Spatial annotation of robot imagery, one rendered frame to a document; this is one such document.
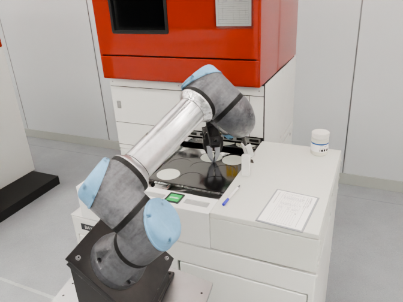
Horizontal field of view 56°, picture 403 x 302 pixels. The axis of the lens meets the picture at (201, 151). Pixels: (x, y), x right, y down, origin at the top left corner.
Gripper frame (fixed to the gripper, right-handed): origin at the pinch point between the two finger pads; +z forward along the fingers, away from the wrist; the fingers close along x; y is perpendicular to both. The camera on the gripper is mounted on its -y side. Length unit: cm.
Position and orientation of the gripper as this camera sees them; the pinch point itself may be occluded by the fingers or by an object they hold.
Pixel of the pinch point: (213, 160)
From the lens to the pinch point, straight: 170.9
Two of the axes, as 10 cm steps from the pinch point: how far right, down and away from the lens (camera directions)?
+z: 0.5, 9.1, 4.1
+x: -9.8, 1.2, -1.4
